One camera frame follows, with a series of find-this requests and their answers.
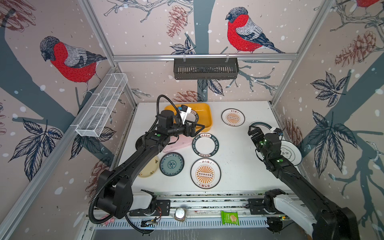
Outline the small green rim plate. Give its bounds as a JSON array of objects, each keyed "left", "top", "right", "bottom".
[{"left": 192, "top": 133, "right": 220, "bottom": 157}]

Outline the pale yellow plate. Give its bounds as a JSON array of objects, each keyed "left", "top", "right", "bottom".
[{"left": 139, "top": 156, "right": 160, "bottom": 178}]

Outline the teal patterned plate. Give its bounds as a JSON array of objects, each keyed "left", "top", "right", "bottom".
[{"left": 160, "top": 152, "right": 185, "bottom": 177}]

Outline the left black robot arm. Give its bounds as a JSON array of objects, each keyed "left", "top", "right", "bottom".
[{"left": 88, "top": 105, "right": 205, "bottom": 224}]

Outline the green snack packet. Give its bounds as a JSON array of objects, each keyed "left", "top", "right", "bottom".
[{"left": 221, "top": 211, "right": 240, "bottom": 226}]

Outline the large orange sunburst plate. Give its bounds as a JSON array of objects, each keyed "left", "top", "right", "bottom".
[{"left": 190, "top": 158, "right": 222, "bottom": 189}]

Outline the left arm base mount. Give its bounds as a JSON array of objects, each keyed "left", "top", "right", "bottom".
[{"left": 129, "top": 200, "right": 171, "bottom": 217}]

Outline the black round plate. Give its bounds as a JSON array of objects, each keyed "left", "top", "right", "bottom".
[{"left": 135, "top": 135, "right": 146, "bottom": 150}]

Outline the black cable at base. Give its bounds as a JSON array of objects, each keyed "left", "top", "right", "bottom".
[{"left": 124, "top": 209, "right": 160, "bottom": 235}]

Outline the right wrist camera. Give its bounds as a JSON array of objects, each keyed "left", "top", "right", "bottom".
[{"left": 270, "top": 127, "right": 283, "bottom": 136}]

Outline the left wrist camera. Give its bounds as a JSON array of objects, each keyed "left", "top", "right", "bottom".
[{"left": 178, "top": 105, "right": 192, "bottom": 125}]

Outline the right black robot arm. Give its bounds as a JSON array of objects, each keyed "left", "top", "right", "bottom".
[{"left": 248, "top": 126, "right": 360, "bottom": 240}]

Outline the large green rim plate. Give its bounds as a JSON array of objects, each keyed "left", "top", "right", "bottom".
[{"left": 186, "top": 110, "right": 199, "bottom": 123}]

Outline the white wire mesh shelf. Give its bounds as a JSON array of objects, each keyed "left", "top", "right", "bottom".
[{"left": 76, "top": 73, "right": 128, "bottom": 138}]

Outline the small orange sunburst plate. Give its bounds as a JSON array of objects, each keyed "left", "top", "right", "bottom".
[{"left": 221, "top": 109, "right": 245, "bottom": 127}]

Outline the black wall basket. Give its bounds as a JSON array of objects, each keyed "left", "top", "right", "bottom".
[{"left": 174, "top": 58, "right": 239, "bottom": 80}]

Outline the white plate emblem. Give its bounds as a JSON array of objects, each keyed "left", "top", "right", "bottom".
[{"left": 281, "top": 140, "right": 303, "bottom": 166}]

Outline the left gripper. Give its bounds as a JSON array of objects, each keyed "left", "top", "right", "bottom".
[{"left": 166, "top": 118, "right": 204, "bottom": 138}]

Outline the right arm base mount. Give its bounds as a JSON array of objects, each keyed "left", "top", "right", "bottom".
[{"left": 246, "top": 199, "right": 285, "bottom": 216}]

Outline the pink rectangular box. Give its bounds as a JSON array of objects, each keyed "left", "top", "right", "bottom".
[{"left": 162, "top": 135, "right": 193, "bottom": 153}]

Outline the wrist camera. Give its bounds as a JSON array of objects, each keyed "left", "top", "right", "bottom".
[
  {"left": 178, "top": 105, "right": 192, "bottom": 125},
  {"left": 270, "top": 127, "right": 283, "bottom": 136}
]

